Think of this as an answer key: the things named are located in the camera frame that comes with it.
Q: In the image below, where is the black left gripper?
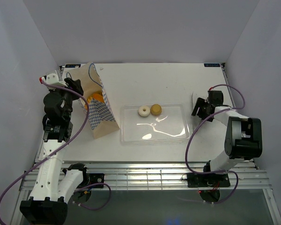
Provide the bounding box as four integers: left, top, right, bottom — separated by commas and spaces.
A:
47, 77, 84, 120

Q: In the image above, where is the orange oval bread roll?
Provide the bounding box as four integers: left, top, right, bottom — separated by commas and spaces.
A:
84, 91, 104, 110

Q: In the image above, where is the paper bread bag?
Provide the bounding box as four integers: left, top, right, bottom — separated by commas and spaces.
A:
63, 62, 119, 139

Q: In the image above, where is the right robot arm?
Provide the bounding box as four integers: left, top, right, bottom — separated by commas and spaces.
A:
192, 90, 262, 186

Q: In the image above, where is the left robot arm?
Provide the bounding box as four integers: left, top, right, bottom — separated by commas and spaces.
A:
20, 78, 90, 225

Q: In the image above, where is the left black label sticker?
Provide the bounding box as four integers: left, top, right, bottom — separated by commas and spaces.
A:
65, 64, 81, 68

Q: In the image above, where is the black label sticker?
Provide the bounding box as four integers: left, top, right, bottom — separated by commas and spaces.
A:
204, 63, 221, 68
65, 64, 81, 68

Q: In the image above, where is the clear plastic tray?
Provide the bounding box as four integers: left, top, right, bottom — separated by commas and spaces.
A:
120, 103, 190, 145

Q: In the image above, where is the right black label sticker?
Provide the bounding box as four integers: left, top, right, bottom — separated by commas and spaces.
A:
204, 63, 221, 68

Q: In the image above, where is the round tan bun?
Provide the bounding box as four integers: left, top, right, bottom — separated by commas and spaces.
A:
150, 104, 162, 116

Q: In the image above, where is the small white donut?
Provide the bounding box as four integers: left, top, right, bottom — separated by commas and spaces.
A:
138, 105, 150, 117

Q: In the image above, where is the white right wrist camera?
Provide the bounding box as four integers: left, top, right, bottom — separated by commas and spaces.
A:
207, 87, 214, 103

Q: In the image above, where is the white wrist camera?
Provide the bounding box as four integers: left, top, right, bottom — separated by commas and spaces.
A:
39, 70, 67, 87
207, 87, 214, 103

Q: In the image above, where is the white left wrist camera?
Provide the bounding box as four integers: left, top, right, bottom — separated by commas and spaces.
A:
39, 70, 67, 87

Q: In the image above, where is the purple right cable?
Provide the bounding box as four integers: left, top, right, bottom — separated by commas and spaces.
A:
177, 83, 246, 205

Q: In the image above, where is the purple cable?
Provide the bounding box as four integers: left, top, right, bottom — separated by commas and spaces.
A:
0, 78, 112, 225
177, 83, 246, 205

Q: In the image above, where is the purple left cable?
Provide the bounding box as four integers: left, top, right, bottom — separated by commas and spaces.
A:
0, 78, 112, 225

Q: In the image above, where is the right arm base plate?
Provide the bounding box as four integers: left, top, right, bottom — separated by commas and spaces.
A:
182, 172, 230, 188

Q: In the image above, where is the aluminium frame rail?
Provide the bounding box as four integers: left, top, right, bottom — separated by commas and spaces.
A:
20, 63, 272, 192

